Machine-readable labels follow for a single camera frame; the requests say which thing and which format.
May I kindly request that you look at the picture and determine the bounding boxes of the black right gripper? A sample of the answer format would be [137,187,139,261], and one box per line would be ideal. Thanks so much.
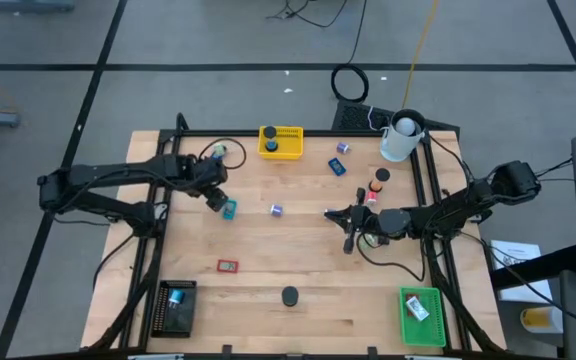
[326,188,412,254]

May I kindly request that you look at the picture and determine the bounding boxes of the orange sand hourglass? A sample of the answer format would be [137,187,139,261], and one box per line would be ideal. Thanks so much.
[368,167,392,194]

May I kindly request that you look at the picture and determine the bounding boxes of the jar with blue contents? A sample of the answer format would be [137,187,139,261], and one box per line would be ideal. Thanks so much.
[262,125,280,154]

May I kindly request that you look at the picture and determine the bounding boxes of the white digital timer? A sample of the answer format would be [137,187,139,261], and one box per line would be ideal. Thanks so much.
[405,294,431,322]

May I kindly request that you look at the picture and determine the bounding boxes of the yellow plastic basket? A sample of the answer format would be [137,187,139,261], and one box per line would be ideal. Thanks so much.
[257,125,305,161]

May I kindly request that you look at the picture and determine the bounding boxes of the white sand hourglass black caps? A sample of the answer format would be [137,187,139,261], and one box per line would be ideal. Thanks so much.
[281,285,300,308]

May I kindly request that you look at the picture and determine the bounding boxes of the black perforated box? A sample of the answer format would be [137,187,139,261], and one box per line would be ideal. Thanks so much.
[331,99,394,132]

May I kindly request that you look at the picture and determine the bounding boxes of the white ball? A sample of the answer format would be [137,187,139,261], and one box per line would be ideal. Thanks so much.
[395,117,417,136]

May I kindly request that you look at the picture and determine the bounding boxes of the green plastic basket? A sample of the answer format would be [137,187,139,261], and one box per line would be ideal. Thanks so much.
[398,285,448,349]

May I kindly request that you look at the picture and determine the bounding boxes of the black plastic basket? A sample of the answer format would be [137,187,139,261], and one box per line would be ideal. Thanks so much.
[150,279,198,339]

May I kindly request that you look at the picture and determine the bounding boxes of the white paper booklet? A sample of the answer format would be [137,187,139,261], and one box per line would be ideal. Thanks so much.
[489,239,553,304]

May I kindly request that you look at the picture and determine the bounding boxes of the yellow white cup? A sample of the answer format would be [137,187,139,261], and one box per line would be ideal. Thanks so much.
[520,306,564,335]

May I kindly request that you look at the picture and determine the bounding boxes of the black aluminium table frame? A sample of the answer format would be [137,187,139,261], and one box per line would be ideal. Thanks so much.
[80,112,507,359]

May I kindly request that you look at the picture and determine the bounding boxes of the black left wrist camera cable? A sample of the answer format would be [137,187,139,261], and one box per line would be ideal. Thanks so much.
[197,137,248,171]

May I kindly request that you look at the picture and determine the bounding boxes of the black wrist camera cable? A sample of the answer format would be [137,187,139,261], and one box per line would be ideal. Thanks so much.
[355,234,429,284]
[197,137,248,171]

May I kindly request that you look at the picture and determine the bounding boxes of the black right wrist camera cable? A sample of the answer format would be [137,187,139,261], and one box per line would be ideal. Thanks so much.
[355,234,429,284]

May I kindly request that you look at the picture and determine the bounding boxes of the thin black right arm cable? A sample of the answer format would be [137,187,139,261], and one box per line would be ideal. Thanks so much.
[426,134,474,194]

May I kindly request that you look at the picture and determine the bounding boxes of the black coiled cable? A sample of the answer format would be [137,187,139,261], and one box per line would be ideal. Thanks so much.
[330,0,371,104]

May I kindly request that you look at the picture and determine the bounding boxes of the yellow hanging cable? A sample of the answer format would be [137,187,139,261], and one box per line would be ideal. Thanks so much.
[400,0,440,110]

